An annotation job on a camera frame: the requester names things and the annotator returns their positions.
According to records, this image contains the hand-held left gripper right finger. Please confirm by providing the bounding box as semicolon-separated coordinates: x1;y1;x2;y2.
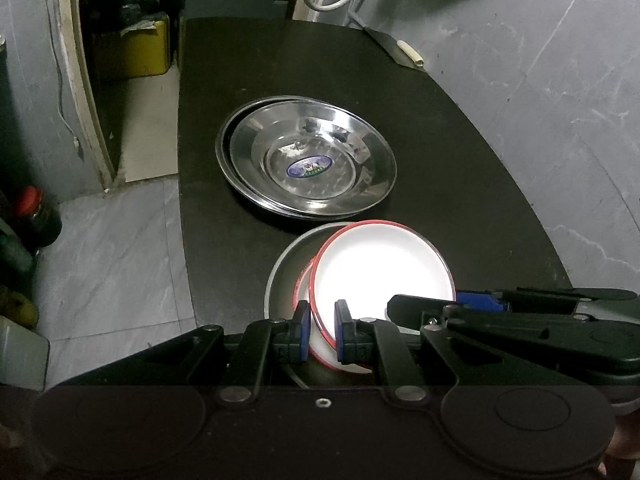
335;300;591;406

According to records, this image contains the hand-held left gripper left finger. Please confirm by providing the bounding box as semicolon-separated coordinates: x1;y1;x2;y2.
65;301;311;406

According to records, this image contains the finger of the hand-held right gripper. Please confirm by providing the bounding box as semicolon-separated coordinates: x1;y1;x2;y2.
457;287;640;313
387;295;593;343

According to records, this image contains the white plate with red rim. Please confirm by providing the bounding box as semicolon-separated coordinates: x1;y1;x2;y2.
292;257;373;375
310;220;457;348

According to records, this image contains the grey plate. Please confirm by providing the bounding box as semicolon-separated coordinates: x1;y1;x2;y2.
264;221;353;391

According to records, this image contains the steel plate with oval sticker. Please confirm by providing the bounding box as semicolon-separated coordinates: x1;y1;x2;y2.
227;100;398;218

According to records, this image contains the plain steel plate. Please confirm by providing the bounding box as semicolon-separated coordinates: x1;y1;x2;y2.
216;96;396;222

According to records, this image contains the white plastic jug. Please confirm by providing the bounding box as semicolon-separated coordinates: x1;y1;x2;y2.
0;316;51;391

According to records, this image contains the yellow plastic jug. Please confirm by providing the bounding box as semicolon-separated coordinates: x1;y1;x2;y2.
0;285;40;328

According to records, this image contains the red-capped dark jar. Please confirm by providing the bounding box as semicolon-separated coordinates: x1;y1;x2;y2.
12;186;63;253

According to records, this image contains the green bottle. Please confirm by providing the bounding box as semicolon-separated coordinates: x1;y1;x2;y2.
0;230;36;273

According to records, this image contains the yellow box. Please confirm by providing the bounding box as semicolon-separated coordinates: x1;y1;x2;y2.
97;14;171;80

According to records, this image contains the black plastic bag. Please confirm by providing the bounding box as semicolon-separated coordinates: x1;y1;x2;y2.
92;0;166;31

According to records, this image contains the cleaver with white handle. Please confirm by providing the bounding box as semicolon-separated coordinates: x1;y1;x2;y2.
350;10;426;68

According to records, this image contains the wooden door frame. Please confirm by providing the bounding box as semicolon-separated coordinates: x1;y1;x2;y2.
50;0;118;191

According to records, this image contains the thin wall cable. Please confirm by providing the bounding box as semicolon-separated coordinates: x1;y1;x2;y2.
42;0;83;161

